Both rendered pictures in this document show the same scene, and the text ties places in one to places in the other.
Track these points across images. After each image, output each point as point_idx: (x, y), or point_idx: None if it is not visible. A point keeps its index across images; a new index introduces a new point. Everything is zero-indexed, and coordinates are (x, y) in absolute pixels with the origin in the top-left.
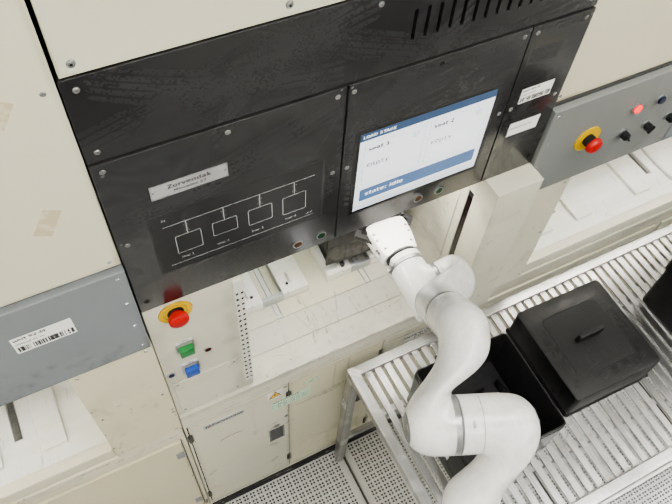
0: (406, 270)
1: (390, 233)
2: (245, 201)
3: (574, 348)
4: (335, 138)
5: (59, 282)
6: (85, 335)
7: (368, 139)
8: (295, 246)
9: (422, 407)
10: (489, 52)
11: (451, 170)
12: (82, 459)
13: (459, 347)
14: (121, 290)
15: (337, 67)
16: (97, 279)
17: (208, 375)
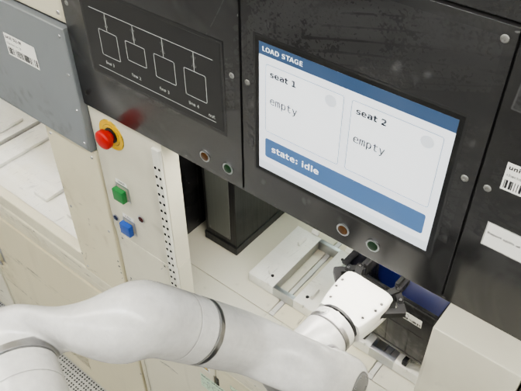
0: (307, 323)
1: (355, 293)
2: (150, 36)
3: None
4: (229, 19)
5: (30, 1)
6: (46, 81)
7: (267, 55)
8: (201, 155)
9: (5, 306)
10: (437, 25)
11: (389, 224)
12: (68, 240)
13: (86, 302)
14: (63, 53)
15: None
16: (47, 21)
17: (145, 257)
